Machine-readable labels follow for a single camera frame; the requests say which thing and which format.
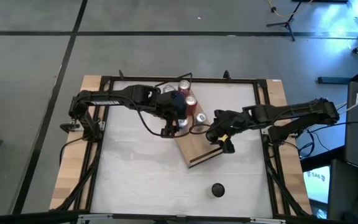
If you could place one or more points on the white screen with lettering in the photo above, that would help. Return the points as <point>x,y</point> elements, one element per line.
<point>317,186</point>

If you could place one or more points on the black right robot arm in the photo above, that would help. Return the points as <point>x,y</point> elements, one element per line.
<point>291,110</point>

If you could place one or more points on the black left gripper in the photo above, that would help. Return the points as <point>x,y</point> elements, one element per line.
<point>172,105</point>

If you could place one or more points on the red Coke Zero can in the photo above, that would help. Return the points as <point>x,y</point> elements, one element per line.
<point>191,100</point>

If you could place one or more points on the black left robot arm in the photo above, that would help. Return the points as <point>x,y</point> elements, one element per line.
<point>104,101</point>

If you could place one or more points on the black table frame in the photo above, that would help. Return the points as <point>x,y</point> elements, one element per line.
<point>271,186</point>

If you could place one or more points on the blue silver Red Bull can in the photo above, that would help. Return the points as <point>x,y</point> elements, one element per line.
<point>183,123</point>
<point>200,117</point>

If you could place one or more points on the red Coca-Cola can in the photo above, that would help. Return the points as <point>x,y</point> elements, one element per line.
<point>184,84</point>
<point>168,88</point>

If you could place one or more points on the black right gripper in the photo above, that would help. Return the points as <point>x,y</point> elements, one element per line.
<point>225,124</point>

